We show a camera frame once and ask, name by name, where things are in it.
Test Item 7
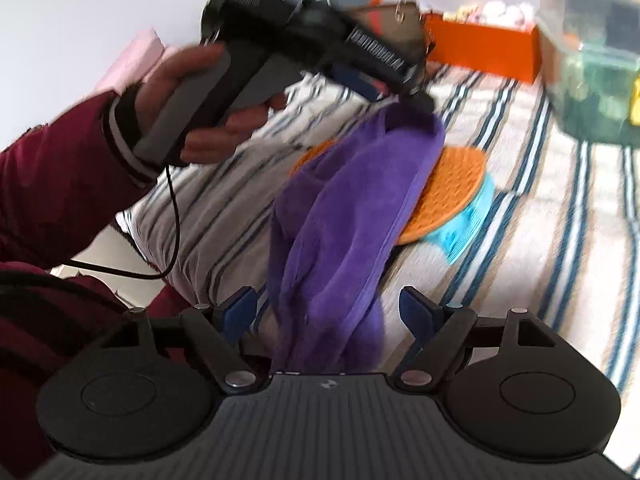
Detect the person's left forearm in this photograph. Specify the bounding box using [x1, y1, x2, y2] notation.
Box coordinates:
[0, 89, 162, 273]

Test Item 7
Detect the striped bed blanket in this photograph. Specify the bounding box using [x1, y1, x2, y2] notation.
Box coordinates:
[116, 57, 640, 411]

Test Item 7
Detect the person's maroon clothing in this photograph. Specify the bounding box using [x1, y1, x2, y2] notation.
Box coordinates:
[0, 260, 273, 480]

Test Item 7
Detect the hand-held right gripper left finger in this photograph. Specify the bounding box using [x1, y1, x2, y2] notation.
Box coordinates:
[101, 287, 267, 394]

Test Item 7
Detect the black cable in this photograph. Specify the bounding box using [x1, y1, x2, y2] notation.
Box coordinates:
[62, 162, 180, 281]

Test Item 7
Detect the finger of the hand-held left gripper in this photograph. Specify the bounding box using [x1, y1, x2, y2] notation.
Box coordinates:
[385, 74, 437, 117]

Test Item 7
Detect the light blue silicone mat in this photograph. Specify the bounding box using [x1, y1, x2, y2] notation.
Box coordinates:
[425, 172, 496, 267]

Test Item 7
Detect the purple towel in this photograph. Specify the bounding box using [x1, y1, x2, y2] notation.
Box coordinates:
[267, 105, 447, 372]

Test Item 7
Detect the person's left hand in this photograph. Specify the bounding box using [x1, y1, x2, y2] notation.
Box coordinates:
[137, 44, 289, 167]

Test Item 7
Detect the pink cloth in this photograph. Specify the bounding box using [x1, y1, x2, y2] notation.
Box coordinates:
[97, 29, 181, 92]

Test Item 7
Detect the orange round silicone mat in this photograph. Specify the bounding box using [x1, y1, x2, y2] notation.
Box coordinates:
[290, 141, 488, 247]

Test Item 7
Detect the clear plastic storage box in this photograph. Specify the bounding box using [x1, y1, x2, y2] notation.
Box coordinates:
[537, 0, 640, 148]

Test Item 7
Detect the orange cardboard box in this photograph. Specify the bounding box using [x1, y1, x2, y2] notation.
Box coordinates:
[369, 0, 543, 86]

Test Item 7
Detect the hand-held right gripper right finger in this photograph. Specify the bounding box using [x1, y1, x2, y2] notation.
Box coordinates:
[392, 287, 559, 394]

